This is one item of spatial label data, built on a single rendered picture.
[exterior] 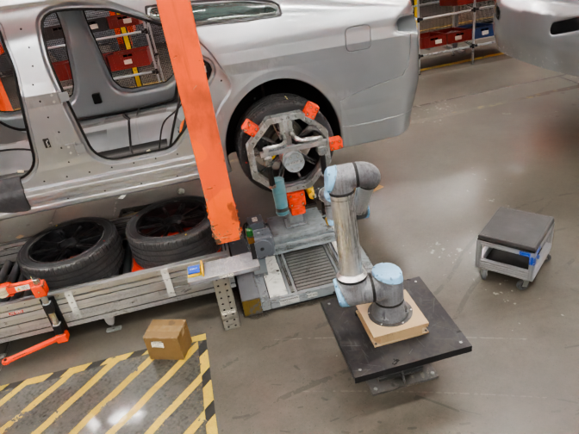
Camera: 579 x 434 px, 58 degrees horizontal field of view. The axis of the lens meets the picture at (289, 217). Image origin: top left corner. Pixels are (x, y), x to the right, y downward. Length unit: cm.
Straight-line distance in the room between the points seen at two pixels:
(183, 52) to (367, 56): 130
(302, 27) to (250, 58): 37
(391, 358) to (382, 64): 192
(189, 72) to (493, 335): 221
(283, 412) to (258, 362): 40
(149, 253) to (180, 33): 146
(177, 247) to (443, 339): 174
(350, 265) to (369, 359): 47
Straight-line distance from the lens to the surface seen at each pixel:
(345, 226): 243
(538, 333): 333
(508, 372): 308
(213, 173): 304
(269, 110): 343
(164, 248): 349
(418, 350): 272
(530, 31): 507
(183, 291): 354
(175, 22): 281
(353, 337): 279
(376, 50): 361
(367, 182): 238
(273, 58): 343
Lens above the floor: 222
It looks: 30 degrees down
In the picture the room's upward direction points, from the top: 9 degrees counter-clockwise
